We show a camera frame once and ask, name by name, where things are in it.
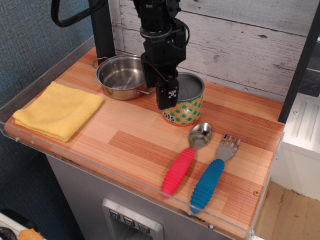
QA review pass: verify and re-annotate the blue handled fork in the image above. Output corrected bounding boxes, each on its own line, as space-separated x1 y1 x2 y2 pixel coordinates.
190 134 241 214

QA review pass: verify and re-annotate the grey dispenser button panel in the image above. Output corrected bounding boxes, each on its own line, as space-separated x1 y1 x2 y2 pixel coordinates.
102 198 164 240

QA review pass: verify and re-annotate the orange object bottom left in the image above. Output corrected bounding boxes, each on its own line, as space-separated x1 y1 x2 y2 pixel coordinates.
18 228 44 240

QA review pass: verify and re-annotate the black vertical post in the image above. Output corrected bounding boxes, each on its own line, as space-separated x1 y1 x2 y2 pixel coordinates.
91 1 116 58
278 3 320 124

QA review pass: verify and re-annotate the green orange patterned can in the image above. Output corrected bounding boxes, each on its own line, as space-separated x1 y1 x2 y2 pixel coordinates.
162 72 205 127

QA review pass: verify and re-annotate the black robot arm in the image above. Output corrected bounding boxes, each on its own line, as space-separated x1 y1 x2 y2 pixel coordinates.
134 0 190 110

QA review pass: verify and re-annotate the clear acrylic guard rail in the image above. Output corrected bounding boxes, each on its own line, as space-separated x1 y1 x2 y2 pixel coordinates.
0 36 286 240

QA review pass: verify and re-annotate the red handled spoon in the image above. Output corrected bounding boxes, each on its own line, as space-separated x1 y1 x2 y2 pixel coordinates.
161 122 213 196

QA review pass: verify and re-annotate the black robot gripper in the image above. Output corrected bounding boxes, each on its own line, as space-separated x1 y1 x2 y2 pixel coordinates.
141 34 187 110

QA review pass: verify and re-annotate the black cable hose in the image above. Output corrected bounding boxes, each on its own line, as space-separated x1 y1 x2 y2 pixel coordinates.
51 0 109 28

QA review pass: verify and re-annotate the black vertical post right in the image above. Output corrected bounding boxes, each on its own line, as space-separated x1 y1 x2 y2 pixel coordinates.
278 3 320 124

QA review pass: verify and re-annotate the yellow folded cloth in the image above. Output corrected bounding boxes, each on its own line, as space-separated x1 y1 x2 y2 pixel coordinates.
13 81 104 143

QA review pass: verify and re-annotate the black vertical post left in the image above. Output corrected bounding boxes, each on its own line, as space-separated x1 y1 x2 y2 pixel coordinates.
91 1 116 58

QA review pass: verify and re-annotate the white toy sink unit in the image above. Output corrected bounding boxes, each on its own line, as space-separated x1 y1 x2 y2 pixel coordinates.
270 93 320 200

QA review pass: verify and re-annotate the stainless steel pot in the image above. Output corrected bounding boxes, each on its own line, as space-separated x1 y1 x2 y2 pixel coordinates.
92 54 156 101

